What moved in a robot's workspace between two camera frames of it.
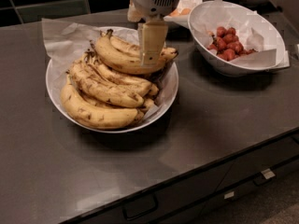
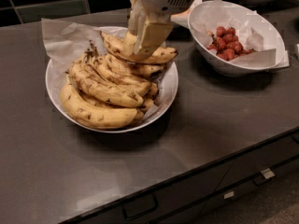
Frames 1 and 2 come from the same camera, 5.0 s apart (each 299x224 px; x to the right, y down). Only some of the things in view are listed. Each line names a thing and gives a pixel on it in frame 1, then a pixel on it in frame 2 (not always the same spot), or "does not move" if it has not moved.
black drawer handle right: x=260 y=179 does not move
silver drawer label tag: x=267 y=174 does not move
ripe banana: x=127 y=57 -> x=128 y=44
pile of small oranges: x=183 y=11 does not move
